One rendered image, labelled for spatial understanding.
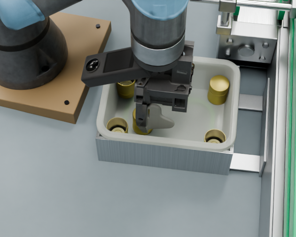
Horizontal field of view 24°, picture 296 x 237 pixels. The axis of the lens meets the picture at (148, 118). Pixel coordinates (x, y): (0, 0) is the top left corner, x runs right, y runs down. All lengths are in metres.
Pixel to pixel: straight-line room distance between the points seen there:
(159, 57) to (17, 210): 0.38
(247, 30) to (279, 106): 0.15
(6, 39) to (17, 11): 0.26
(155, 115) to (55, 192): 0.21
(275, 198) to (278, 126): 0.12
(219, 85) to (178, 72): 0.19
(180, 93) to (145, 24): 0.16
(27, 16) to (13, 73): 0.32
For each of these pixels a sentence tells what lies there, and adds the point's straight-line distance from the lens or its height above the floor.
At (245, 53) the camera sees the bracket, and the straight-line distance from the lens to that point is 1.17.
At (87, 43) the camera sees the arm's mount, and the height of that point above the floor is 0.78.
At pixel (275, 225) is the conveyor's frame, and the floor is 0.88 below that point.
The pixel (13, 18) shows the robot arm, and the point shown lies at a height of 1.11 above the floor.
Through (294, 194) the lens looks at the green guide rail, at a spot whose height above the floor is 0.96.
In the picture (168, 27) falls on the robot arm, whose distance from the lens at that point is 0.88.
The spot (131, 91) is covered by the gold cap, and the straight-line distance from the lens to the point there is 1.18.
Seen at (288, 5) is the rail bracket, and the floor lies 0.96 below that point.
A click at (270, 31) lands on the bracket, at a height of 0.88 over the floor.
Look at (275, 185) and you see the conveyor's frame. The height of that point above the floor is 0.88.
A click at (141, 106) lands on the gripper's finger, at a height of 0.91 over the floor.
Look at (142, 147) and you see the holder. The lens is 1.10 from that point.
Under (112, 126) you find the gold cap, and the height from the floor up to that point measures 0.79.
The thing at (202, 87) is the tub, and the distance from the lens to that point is 1.21.
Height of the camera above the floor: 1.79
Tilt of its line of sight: 60 degrees down
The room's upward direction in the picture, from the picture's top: straight up
